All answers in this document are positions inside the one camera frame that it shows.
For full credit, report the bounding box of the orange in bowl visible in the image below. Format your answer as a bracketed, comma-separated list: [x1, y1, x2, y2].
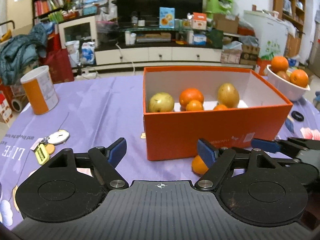
[290, 69, 309, 88]
[270, 56, 289, 74]

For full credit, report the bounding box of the orange in bowl back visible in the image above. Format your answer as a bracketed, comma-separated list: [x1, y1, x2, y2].
[270, 56, 289, 74]

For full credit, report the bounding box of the white chest freezer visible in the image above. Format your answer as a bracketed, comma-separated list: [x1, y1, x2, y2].
[244, 11, 288, 60]

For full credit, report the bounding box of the blue snack box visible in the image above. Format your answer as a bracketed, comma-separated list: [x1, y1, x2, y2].
[159, 7, 175, 29]

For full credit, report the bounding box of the large green-yellow passion fruit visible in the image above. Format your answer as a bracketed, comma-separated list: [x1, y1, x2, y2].
[148, 92, 175, 113]

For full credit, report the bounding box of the yellow passion fruit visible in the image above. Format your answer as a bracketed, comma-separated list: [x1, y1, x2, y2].
[217, 83, 240, 108]

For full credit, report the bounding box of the white glass-door cabinet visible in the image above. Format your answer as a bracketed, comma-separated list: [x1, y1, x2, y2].
[58, 15, 98, 49]

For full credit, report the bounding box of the orange in bowl front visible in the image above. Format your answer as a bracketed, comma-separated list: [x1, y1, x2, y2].
[290, 69, 309, 88]

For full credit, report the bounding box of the purple floral tablecloth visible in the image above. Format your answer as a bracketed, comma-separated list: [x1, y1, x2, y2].
[1, 76, 319, 236]

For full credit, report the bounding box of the white orange carton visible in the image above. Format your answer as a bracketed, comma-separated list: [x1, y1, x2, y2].
[191, 12, 207, 30]

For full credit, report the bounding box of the white tv cabinet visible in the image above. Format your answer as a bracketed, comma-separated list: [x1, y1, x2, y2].
[95, 46, 222, 65]

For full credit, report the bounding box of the yellow-green key fob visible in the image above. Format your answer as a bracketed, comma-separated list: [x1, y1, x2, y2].
[34, 144, 50, 165]

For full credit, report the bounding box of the brown kiwi in bowl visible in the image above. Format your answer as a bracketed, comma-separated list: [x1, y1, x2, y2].
[276, 71, 291, 82]

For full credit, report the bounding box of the orange cardboard box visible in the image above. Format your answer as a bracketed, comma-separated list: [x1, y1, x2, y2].
[143, 66, 292, 161]

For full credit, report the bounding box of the black rubber ring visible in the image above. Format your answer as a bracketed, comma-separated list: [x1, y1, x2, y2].
[291, 110, 305, 123]

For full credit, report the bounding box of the wooden bookshelf right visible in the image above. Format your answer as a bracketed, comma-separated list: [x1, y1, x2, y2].
[273, 0, 306, 36]

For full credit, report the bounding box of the teal jacket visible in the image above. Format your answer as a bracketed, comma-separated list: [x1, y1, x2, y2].
[1, 23, 48, 86]

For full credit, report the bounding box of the white air conditioner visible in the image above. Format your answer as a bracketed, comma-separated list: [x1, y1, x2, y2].
[7, 0, 33, 34]

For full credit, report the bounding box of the orange white canister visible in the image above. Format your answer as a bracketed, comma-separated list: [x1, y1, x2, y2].
[20, 65, 59, 115]

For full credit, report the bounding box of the white fruit bowl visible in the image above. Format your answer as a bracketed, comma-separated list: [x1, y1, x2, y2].
[266, 64, 310, 101]

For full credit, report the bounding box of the kumquat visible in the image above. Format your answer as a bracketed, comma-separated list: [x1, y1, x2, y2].
[191, 155, 208, 176]
[185, 100, 204, 112]
[213, 104, 228, 111]

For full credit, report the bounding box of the large orange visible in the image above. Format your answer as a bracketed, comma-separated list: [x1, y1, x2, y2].
[179, 88, 204, 108]

